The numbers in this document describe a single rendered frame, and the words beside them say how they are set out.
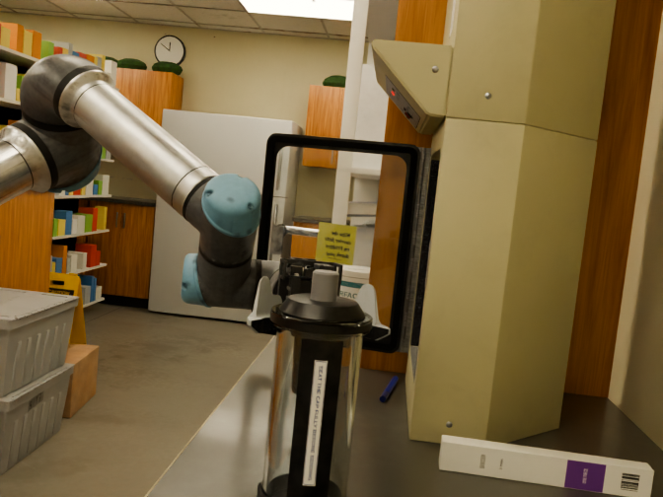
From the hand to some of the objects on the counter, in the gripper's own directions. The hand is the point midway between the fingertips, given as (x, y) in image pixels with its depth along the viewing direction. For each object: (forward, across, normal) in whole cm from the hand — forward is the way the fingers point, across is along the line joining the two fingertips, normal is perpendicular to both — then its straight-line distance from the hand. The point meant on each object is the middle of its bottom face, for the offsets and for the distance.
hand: (321, 334), depth 73 cm
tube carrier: (-1, 0, +19) cm, 19 cm away
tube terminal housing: (-37, +35, +18) cm, 54 cm away
